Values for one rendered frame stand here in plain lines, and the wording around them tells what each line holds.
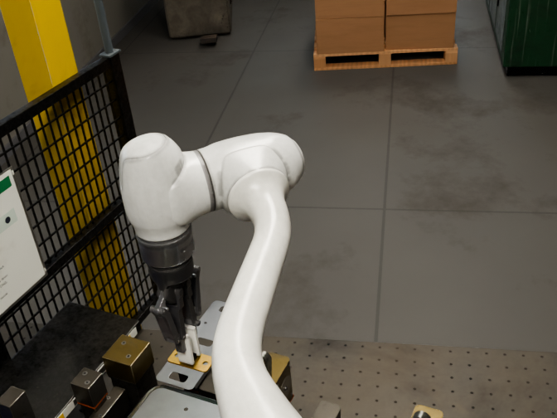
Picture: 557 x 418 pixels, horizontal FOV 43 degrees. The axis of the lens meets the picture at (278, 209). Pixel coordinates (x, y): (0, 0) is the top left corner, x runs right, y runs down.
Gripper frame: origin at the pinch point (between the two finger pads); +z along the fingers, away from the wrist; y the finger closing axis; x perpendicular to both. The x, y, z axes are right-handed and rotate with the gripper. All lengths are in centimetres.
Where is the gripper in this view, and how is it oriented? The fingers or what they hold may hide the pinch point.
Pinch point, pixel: (187, 343)
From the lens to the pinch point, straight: 131.0
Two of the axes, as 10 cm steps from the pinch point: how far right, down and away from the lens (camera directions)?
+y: 4.1, -5.3, 7.4
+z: 0.8, 8.3, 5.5
